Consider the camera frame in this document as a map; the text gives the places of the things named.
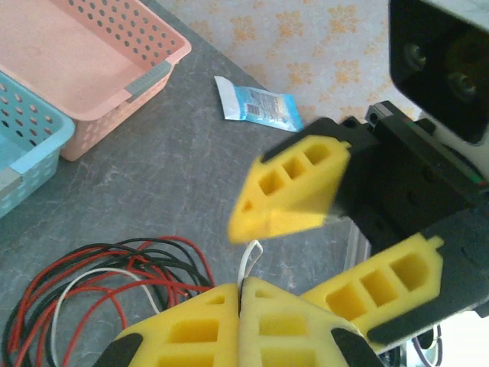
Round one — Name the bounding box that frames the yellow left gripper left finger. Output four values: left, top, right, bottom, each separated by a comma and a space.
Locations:
93, 283, 241, 367

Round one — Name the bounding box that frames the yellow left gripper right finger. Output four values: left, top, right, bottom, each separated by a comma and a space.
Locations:
238, 277, 387, 367

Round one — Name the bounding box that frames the red cable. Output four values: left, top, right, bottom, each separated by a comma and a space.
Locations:
11, 248, 209, 367
7, 235, 215, 367

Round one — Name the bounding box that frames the white cable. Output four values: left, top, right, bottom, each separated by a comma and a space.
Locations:
50, 239, 264, 367

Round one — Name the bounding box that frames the blue white snack packet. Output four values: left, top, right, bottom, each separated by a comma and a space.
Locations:
212, 75, 306, 134

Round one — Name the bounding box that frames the blue perforated plastic basket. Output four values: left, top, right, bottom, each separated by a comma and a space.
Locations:
0, 70, 76, 219

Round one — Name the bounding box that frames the pink perforated plastic basket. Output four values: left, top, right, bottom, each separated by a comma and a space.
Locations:
0, 0, 193, 162

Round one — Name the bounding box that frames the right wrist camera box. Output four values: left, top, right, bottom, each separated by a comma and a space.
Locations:
387, 0, 489, 145

